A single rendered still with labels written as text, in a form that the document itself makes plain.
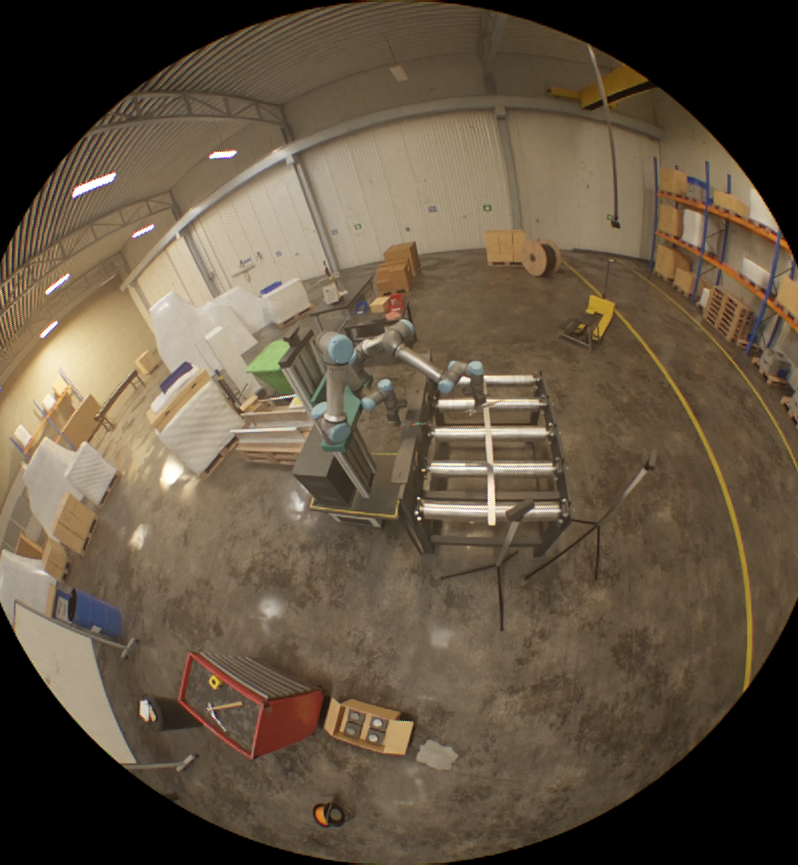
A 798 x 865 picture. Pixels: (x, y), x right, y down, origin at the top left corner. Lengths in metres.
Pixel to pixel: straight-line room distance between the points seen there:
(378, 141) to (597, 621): 12.77
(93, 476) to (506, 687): 8.81
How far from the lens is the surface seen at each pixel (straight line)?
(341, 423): 1.34
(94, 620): 5.42
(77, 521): 8.48
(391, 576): 2.49
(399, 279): 7.14
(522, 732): 2.60
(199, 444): 4.43
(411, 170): 11.41
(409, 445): 1.56
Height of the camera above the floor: 2.36
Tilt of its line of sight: 47 degrees down
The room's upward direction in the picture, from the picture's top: 19 degrees counter-clockwise
